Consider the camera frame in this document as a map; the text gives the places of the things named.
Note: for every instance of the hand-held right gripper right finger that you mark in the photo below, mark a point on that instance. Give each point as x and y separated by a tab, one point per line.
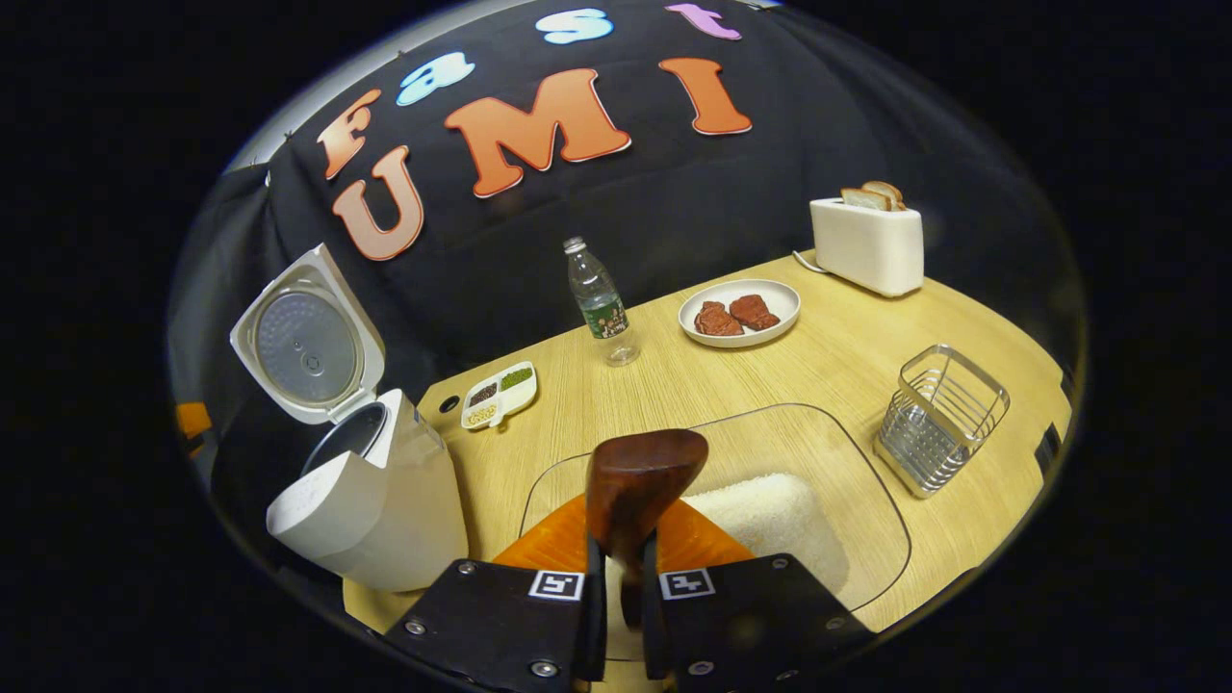
760	626

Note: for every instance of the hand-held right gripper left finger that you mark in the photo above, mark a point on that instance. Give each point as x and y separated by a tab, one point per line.
593	635

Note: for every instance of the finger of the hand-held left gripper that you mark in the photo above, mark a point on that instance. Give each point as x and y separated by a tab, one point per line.
192	422

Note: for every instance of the dark wooden spoon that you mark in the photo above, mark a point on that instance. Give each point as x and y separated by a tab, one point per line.
635	481

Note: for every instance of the white rice cooker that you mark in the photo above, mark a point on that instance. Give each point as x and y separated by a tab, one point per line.
385	520

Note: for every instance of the clear glass dish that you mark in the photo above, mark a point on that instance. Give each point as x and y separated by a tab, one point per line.
857	491

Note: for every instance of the black table grommet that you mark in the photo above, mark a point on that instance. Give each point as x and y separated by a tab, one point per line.
449	404

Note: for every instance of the white divided bean dish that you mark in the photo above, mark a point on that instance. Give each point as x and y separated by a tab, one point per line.
500	395

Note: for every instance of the red raw meat piece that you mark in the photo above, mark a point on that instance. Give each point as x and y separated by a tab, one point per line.
717	320
754	312

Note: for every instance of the clear plastic water bottle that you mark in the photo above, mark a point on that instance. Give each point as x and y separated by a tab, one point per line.
602	308

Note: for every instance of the white round plate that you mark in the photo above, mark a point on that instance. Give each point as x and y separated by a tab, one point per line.
784	298

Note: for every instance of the white toaster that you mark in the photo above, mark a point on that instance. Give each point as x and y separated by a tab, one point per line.
866	250

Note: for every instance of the toasted bread slice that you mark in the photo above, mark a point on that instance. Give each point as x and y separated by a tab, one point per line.
864	199
887	192

